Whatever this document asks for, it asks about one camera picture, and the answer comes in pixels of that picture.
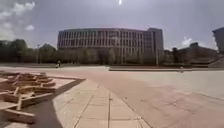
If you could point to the wide curved building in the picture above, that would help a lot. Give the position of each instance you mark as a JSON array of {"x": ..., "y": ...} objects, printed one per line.
[{"x": 110, "y": 41}]

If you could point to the pale paved plaza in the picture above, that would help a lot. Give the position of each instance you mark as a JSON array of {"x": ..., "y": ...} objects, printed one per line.
[{"x": 133, "y": 96}]

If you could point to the person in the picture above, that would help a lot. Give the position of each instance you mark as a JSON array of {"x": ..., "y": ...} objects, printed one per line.
[{"x": 58, "y": 64}]

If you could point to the low dark building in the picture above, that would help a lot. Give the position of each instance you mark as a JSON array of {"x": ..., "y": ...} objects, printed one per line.
[{"x": 196, "y": 53}]

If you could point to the row of trees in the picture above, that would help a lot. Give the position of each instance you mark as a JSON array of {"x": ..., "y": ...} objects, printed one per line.
[{"x": 20, "y": 51}]

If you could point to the pile of wooden frames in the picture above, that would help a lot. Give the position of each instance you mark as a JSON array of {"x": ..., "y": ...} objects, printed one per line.
[{"x": 23, "y": 96}]

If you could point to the low wall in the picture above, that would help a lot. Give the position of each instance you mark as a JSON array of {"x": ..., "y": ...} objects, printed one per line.
[{"x": 150, "y": 68}]

